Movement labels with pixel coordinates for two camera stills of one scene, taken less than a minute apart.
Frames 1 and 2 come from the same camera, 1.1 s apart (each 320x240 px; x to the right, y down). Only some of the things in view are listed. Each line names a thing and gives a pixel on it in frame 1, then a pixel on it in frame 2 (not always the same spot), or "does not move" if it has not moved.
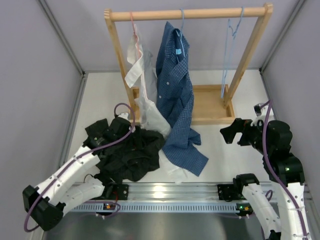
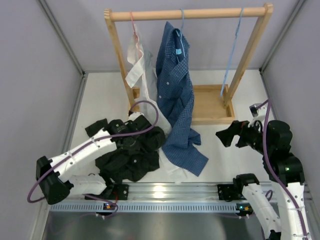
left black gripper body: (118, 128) → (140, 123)
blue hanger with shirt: (181, 32) does not move
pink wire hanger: (134, 32) does not move
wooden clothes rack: (213, 104) does not move
